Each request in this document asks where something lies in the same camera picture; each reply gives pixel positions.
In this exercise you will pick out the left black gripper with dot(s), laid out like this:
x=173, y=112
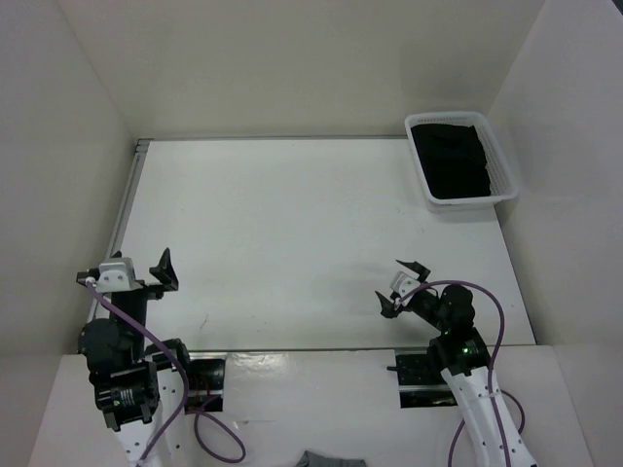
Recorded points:
x=164, y=271

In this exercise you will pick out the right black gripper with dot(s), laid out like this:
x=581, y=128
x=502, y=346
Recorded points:
x=388, y=308

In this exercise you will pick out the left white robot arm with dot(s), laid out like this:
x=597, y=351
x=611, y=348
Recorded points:
x=140, y=382

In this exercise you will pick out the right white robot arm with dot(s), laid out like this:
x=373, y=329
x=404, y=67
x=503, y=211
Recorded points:
x=457, y=366

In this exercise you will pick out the black skirts in basket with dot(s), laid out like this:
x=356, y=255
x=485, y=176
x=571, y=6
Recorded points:
x=453, y=160

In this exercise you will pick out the white plastic basket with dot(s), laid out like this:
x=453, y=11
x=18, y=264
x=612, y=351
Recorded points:
x=503, y=184

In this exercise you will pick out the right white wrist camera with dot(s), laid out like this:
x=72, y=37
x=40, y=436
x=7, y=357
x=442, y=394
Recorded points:
x=400, y=286

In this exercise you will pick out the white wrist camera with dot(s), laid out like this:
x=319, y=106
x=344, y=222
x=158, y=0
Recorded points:
x=400, y=286
x=112, y=276

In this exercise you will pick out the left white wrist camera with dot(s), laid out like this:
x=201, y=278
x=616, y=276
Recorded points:
x=112, y=276

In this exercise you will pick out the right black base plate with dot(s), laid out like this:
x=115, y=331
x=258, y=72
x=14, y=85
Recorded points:
x=420, y=385

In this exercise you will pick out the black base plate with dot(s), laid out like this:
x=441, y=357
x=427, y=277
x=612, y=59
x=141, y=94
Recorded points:
x=206, y=385
x=420, y=385

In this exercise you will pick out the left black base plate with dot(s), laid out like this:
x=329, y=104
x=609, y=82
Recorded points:
x=206, y=385

